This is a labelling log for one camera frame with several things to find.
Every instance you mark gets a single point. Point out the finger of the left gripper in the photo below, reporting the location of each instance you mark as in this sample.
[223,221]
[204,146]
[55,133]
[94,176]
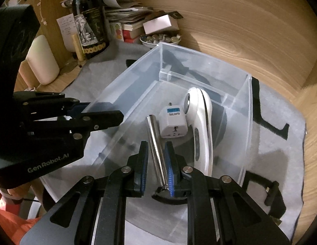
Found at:
[93,121]
[71,105]

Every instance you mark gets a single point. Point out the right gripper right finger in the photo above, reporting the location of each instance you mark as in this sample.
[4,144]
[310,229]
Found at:
[177,183]

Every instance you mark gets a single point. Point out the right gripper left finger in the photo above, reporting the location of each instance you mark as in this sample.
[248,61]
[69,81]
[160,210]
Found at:
[136,178]

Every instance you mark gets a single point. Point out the silver metal cylinder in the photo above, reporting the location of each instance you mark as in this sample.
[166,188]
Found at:
[157,152]

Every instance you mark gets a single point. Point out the white travel adaptor plug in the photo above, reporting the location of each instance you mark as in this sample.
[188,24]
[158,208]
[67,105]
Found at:
[172,122]

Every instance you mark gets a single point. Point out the clear plastic storage bin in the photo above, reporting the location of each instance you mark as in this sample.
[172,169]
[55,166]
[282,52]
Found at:
[160,78]

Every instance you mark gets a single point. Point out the beige slim tube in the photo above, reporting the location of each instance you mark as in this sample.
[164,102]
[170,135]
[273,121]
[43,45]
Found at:
[78,47]

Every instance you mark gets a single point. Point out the cream cylindrical speaker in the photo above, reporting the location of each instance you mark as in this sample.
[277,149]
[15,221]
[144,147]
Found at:
[42,61]

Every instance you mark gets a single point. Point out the grey mat with black letters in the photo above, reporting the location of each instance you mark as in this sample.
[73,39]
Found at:
[258,136]

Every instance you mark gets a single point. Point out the white handheld massager device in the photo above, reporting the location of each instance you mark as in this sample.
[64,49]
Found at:
[198,110]

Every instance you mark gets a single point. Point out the white paper note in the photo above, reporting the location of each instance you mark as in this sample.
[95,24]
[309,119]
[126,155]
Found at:
[67,28]

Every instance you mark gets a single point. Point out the dark wine bottle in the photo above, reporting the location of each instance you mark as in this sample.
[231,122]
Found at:
[90,23]

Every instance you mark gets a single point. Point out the stack of books and papers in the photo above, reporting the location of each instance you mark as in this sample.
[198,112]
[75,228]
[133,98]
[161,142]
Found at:
[121,11]

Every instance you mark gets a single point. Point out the white bowl of stones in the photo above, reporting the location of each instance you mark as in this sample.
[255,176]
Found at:
[153,40]

